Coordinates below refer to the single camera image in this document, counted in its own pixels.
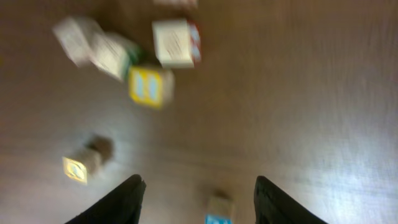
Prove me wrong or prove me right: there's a K wooden block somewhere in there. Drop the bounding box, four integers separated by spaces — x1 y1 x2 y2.
53 16 103 66

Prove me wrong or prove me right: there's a yellow O wooden block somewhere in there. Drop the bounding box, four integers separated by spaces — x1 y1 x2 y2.
62 147 102 185

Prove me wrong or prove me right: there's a yellow blue wooden block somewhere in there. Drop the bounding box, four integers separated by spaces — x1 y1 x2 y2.
128 66 175 108

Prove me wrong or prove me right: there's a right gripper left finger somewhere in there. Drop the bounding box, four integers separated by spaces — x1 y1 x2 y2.
66 174 146 224

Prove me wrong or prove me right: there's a tilted red-sided wooden block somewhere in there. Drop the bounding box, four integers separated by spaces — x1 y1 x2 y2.
90 32 142 82

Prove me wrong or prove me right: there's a middle red wooden block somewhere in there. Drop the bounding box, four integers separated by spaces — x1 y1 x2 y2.
154 0 198 7

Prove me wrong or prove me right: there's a blue D wooden block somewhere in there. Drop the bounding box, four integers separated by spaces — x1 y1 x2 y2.
205 195 234 224

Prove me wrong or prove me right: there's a green A wooden block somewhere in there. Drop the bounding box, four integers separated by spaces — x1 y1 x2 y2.
152 19 201 68

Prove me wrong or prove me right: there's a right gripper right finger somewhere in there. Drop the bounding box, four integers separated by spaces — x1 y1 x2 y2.
254 175 326 224

